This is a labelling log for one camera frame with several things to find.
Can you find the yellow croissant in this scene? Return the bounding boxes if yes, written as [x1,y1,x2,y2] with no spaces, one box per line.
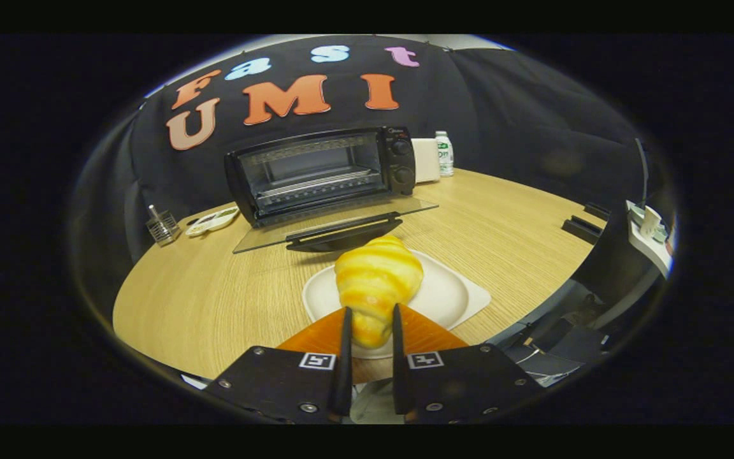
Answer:
[334,235,424,349]

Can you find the wire mesh holder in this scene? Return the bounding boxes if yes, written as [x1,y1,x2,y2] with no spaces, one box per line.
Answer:
[145,205,182,247]

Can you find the small white snack dish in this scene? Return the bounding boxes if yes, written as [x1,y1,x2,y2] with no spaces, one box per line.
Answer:
[185,206,240,238]

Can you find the white side desk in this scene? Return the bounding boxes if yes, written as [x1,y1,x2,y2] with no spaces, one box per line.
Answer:
[625,201,675,278]

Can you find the white plastic bottle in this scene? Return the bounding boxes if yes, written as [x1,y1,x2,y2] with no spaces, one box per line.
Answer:
[435,131,455,177]

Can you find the white plate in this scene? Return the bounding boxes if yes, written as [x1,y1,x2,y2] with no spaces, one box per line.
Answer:
[302,249,492,361]

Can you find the black toaster oven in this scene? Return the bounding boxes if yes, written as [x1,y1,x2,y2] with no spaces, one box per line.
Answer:
[224,126,439,254]

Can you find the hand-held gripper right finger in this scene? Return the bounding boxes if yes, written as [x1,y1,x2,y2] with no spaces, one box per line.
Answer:
[392,303,546,425]

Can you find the white toaster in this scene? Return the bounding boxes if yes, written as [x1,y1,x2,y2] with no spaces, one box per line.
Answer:
[413,138,442,184]

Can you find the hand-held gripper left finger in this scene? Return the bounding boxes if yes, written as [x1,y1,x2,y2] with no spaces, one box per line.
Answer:
[205,306,354,425]

